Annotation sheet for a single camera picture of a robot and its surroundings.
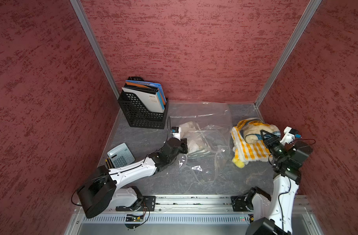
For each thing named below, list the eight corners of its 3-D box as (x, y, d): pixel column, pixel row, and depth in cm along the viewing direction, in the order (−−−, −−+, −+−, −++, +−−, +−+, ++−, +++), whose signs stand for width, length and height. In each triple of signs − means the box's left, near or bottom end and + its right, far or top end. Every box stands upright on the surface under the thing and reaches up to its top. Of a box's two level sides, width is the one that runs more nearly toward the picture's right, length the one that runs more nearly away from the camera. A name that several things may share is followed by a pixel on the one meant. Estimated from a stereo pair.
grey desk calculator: (117, 172, 86) (115, 170, 84) (109, 154, 93) (106, 152, 91) (136, 160, 91) (134, 158, 88) (126, 144, 98) (125, 142, 96)
